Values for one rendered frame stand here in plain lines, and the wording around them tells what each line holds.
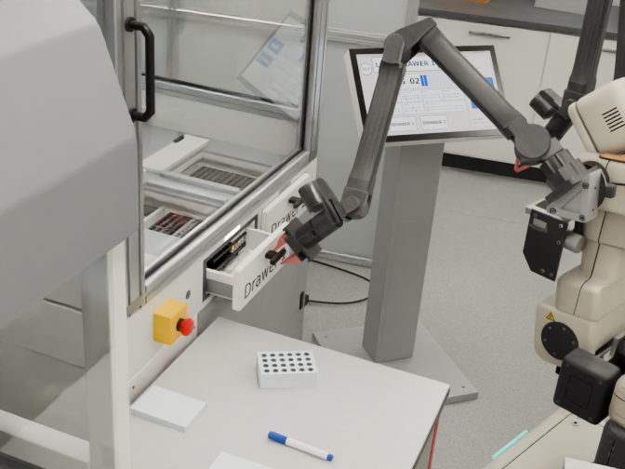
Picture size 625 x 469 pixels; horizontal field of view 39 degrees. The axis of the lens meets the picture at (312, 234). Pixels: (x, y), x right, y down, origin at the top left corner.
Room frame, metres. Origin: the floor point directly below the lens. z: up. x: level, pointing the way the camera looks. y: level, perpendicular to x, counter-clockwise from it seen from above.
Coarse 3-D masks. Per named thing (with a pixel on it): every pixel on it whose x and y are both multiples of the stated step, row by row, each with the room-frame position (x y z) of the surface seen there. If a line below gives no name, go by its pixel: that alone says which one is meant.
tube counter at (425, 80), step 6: (408, 78) 2.71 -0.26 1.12; (414, 78) 2.72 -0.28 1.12; (420, 78) 2.72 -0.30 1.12; (426, 78) 2.73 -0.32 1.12; (432, 78) 2.74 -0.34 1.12; (438, 78) 2.75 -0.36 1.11; (444, 78) 2.75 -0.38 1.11; (414, 84) 2.70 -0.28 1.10; (420, 84) 2.71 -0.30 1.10; (426, 84) 2.72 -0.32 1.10; (432, 84) 2.73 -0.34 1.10; (438, 84) 2.73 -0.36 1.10; (444, 84) 2.74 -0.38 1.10; (450, 84) 2.75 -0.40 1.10
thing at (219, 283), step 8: (248, 232) 2.02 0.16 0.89; (256, 232) 2.01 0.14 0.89; (264, 232) 2.01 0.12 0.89; (248, 240) 2.02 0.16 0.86; (256, 240) 2.01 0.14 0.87; (248, 248) 2.02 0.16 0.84; (208, 272) 1.79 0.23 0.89; (216, 272) 1.79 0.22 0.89; (224, 272) 1.89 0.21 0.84; (208, 280) 1.78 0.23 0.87; (216, 280) 1.78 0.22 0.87; (224, 280) 1.77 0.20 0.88; (232, 280) 1.77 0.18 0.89; (208, 288) 1.78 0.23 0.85; (216, 288) 1.78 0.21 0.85; (224, 288) 1.77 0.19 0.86; (232, 288) 1.76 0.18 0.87; (224, 296) 1.77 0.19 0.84; (232, 296) 1.76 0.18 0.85
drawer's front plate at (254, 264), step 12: (264, 240) 1.90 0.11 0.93; (276, 240) 1.93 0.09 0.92; (252, 252) 1.83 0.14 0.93; (264, 252) 1.86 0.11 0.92; (288, 252) 2.01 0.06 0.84; (240, 264) 1.77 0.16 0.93; (252, 264) 1.80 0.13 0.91; (264, 264) 1.86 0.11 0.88; (276, 264) 1.94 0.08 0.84; (240, 276) 1.74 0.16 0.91; (252, 276) 1.80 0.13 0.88; (264, 276) 1.87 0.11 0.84; (240, 288) 1.74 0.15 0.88; (240, 300) 1.74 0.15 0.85
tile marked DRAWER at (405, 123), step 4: (404, 116) 2.62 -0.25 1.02; (408, 116) 2.63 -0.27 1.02; (412, 116) 2.63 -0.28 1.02; (392, 120) 2.60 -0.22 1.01; (396, 120) 2.60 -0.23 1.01; (400, 120) 2.61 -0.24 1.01; (404, 120) 2.61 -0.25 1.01; (408, 120) 2.62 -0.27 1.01; (412, 120) 2.62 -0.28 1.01; (392, 124) 2.59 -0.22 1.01; (396, 124) 2.59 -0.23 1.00; (400, 124) 2.60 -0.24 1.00; (404, 124) 2.60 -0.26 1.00; (408, 124) 2.61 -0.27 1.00; (412, 124) 2.61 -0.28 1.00; (416, 124) 2.62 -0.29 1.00; (392, 128) 2.58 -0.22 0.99; (396, 128) 2.59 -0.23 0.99; (400, 128) 2.59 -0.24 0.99; (404, 128) 2.59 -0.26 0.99; (408, 128) 2.60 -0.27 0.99; (412, 128) 2.60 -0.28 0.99; (416, 128) 2.61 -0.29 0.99
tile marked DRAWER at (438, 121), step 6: (438, 114) 2.66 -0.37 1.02; (444, 114) 2.67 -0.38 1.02; (420, 120) 2.63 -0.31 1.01; (426, 120) 2.64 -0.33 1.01; (432, 120) 2.65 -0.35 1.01; (438, 120) 2.65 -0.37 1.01; (444, 120) 2.66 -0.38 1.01; (426, 126) 2.63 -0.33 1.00; (432, 126) 2.63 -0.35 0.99; (438, 126) 2.64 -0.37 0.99; (444, 126) 2.65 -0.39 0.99
